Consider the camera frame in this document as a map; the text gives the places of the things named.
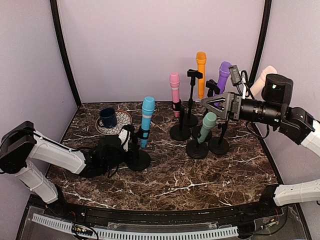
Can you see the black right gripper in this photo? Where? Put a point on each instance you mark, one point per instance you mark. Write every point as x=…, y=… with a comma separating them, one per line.
x=234, y=107

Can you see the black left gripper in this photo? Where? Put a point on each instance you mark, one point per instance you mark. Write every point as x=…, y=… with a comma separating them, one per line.
x=133, y=151

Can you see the black stand of blue microphone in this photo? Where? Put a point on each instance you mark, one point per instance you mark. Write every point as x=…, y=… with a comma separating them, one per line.
x=138, y=159

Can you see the blue microphone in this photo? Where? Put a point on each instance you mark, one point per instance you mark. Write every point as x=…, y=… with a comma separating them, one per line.
x=148, y=108

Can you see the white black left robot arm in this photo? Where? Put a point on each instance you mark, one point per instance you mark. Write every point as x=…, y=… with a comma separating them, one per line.
x=23, y=144

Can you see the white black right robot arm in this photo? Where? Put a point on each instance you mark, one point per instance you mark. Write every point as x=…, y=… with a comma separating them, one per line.
x=275, y=111

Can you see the green microphone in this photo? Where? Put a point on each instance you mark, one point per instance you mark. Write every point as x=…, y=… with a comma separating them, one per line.
x=208, y=122

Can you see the purple microphone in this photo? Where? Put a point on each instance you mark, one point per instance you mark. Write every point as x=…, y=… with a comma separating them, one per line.
x=224, y=74

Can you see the beige microphone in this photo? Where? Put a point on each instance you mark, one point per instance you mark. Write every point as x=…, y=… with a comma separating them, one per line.
x=260, y=82

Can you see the black stand of orange microphone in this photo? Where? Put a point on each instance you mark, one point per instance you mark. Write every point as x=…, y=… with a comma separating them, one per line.
x=190, y=120

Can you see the black stand of beige microphone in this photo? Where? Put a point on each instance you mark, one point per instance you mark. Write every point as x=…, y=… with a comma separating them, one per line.
x=219, y=145

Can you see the black stand of pink microphone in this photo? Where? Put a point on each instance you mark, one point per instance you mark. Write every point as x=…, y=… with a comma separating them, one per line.
x=180, y=132

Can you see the black stand of green microphone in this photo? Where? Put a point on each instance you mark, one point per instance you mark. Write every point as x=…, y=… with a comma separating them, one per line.
x=196, y=150

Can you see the pink microphone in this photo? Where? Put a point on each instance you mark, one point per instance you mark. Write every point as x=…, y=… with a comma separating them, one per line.
x=175, y=90

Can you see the floral patterned saucer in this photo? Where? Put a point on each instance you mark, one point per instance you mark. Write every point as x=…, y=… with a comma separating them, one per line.
x=123, y=118

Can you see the dark blue mug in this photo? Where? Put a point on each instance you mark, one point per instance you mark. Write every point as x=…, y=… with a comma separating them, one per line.
x=107, y=118

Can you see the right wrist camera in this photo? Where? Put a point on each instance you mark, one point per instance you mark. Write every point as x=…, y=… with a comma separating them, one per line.
x=234, y=75

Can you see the black right corner post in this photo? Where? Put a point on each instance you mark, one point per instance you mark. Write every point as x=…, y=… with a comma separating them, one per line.
x=261, y=40

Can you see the black corner post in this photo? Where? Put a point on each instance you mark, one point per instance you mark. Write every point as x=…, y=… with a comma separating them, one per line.
x=261, y=40
x=63, y=52

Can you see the black front rail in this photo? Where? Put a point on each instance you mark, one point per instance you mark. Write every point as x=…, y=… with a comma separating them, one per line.
x=240, y=215

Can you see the white slotted cable duct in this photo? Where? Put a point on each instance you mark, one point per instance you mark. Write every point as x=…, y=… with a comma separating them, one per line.
x=84, y=232

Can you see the black left corner post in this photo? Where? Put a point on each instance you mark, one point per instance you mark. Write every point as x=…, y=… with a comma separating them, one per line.
x=63, y=52

